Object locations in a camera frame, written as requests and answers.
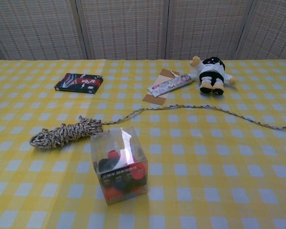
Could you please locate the brown cardboard card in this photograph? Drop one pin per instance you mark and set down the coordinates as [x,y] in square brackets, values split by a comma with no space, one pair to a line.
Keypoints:
[155,99]

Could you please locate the white printed tube packet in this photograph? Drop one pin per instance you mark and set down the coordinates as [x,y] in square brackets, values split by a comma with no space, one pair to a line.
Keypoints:
[171,83]

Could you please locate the black red card box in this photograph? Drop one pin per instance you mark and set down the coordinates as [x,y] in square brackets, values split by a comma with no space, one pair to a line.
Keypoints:
[81,83]

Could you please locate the clear plastic cube box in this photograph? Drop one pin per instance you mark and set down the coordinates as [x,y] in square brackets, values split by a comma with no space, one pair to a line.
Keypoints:
[119,181]

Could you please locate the yellow white checked tablecloth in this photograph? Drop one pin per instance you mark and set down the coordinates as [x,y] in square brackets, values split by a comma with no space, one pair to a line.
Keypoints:
[205,155]

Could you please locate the black white plush doll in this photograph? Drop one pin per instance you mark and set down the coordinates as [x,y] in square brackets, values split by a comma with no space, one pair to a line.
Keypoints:
[212,71]

